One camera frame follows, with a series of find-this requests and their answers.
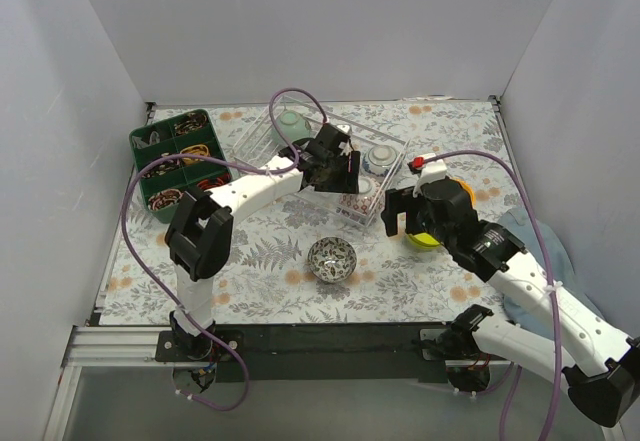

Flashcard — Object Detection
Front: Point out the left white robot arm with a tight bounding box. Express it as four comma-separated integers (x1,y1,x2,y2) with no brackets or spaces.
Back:
165,123,360,361

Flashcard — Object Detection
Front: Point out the purple cable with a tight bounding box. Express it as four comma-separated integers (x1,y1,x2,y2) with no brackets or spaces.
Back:
407,149,562,441
122,86,331,411

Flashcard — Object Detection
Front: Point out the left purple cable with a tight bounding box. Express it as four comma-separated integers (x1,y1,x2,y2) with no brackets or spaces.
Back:
122,86,331,411

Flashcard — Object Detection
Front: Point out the white wire dish rack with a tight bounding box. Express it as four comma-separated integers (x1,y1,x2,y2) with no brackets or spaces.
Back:
231,91,410,226

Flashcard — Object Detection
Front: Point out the lime green bowl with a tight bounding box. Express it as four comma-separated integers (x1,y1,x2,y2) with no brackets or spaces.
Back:
406,233,441,251

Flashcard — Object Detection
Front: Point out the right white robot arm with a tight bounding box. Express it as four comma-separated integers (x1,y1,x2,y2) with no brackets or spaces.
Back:
381,178,639,428

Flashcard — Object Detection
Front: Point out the orange bowl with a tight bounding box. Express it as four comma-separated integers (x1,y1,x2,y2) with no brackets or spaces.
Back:
454,178,476,206

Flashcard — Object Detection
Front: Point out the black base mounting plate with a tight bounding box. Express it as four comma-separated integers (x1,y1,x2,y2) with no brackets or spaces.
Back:
154,324,496,392

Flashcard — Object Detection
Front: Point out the pale green ceramic bowl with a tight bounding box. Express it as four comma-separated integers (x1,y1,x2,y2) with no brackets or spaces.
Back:
276,110,312,142

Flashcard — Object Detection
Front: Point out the red diamond patterned bowl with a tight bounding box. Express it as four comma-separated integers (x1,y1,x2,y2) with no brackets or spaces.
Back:
335,176,381,226

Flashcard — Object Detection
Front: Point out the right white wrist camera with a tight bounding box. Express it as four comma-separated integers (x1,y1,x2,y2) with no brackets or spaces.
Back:
407,153,448,198

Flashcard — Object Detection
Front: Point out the green compartment organizer tray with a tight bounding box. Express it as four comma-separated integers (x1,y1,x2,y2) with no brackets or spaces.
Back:
129,109,232,224

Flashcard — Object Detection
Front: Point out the pink patterned bowl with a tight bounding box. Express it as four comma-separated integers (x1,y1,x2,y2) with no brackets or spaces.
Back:
307,237,357,284

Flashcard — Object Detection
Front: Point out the blue cloth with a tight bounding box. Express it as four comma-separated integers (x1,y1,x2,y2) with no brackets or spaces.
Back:
498,207,603,340

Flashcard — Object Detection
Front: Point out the blue patterned white bowl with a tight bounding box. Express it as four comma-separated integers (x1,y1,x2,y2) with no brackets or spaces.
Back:
362,144,398,178

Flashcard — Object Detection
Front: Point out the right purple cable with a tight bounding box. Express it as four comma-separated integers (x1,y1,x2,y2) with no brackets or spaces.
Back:
407,149,562,441

